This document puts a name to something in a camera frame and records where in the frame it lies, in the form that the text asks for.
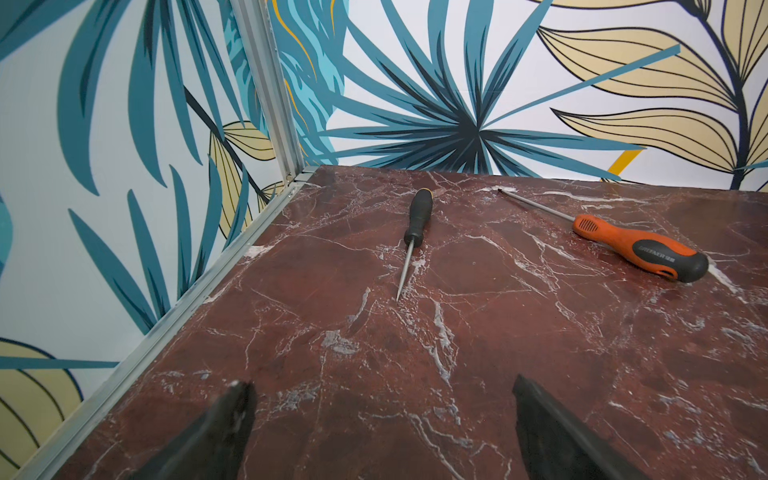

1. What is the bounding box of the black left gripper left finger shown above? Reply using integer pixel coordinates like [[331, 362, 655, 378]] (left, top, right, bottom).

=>
[[130, 381, 257, 479]]

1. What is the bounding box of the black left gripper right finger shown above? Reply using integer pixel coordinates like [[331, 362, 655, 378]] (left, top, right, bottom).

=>
[[513, 375, 647, 480]]

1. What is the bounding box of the orange handled screwdriver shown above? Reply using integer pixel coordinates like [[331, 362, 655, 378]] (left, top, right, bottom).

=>
[[498, 188, 709, 283]]

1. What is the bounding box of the black handled screwdriver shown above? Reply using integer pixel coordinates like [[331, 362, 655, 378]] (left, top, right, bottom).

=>
[[396, 188, 433, 301]]

